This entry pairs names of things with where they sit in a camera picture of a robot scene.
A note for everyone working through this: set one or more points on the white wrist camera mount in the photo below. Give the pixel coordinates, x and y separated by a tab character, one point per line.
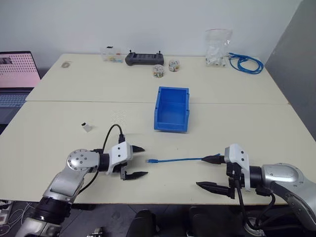
119	154
237	154

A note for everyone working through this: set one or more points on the blue plastic bin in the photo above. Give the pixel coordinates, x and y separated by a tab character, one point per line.
172	116

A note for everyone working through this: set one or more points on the laptop with pink screen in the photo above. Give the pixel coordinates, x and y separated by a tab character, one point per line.
14	74

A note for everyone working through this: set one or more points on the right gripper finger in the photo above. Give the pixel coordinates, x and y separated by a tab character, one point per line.
214	188
213	159

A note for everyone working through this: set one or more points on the dark grey handheld controller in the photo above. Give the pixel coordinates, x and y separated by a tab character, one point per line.
144	59

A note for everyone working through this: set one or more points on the small jar of colourful bits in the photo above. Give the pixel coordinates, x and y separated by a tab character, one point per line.
158	71
174	65

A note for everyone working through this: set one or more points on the clear box of small parts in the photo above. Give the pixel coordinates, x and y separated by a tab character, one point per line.
112	54

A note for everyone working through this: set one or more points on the dark rounded shape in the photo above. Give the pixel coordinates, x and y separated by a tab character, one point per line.
201	222
145	223

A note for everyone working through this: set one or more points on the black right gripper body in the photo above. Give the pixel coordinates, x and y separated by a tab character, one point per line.
234	172

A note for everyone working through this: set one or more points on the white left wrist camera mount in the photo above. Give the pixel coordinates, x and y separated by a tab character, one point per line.
119	154

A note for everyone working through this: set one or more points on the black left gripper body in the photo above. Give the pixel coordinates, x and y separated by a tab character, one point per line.
131	155

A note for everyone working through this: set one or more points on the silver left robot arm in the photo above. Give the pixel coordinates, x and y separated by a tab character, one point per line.
79	160

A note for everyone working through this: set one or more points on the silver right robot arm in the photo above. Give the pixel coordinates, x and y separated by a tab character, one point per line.
281	175

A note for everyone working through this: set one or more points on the small white coupler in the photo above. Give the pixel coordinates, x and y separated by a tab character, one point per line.
87	128

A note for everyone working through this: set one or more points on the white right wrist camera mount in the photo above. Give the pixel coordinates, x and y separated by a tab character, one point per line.
237	154

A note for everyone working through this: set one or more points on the clear bag of white couplers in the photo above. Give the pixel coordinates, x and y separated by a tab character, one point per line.
217	49

